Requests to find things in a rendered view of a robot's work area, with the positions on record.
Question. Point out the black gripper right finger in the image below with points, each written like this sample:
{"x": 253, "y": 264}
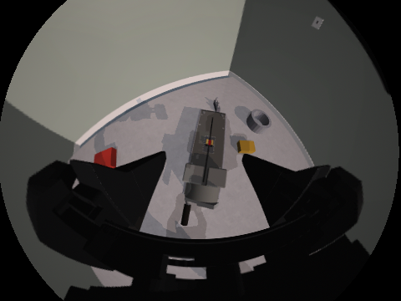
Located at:
{"x": 278, "y": 188}

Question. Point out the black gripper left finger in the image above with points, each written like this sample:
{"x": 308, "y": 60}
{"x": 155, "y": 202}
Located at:
{"x": 129, "y": 188}

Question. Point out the dark grey ring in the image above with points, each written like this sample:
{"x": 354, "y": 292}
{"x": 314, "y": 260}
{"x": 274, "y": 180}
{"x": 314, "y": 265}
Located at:
{"x": 262, "y": 117}

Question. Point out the orange-yellow block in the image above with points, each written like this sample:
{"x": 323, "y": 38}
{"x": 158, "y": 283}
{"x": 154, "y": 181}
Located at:
{"x": 245, "y": 146}

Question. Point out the red block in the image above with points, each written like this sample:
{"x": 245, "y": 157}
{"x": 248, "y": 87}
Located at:
{"x": 106, "y": 157}

